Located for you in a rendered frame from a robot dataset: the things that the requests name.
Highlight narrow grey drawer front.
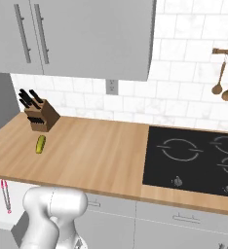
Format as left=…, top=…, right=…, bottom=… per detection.
left=86, top=193, right=138, bottom=219

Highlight white open drawer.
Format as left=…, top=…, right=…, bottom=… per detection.
left=0, top=176, right=33, bottom=249

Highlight pink metal tongs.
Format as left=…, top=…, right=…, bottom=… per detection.
left=0, top=179, right=13, bottom=215

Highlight wide grey drawer front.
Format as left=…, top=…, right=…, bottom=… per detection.
left=134, top=200, right=228, bottom=235

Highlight wooden knife block with knives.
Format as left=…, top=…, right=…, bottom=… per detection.
left=18, top=88, right=61, bottom=133

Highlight yellow-green pickle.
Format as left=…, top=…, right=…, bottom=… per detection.
left=35, top=134, right=48, bottom=155

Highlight black hob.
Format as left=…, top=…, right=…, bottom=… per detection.
left=141, top=124, right=228, bottom=199

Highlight narrow grey base cupboard door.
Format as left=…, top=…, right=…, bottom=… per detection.
left=76, top=209, right=136, bottom=249

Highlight small wooden spoon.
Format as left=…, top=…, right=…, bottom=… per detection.
left=210, top=59, right=227, bottom=96

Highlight dark grey tall cabinet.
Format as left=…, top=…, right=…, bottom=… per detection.
left=0, top=71, right=20, bottom=139

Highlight wide grey base cupboard door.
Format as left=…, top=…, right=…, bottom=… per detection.
left=133, top=218, right=228, bottom=249

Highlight grey wall outlet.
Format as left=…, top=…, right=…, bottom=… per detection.
left=105, top=78, right=120, bottom=96

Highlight short grey drawer handle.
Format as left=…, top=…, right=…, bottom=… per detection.
left=87, top=200, right=101, bottom=209

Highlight wide grey wall cupboard door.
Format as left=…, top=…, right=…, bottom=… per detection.
left=29, top=0, right=158, bottom=83

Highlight grey bar cupboard handle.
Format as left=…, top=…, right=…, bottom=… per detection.
left=14, top=3, right=33, bottom=64
left=33, top=3, right=51, bottom=65

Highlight long grey drawer handle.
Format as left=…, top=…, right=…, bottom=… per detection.
left=171, top=212, right=202, bottom=225

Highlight wooden wall rail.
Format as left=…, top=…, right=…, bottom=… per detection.
left=211, top=47, right=228, bottom=55

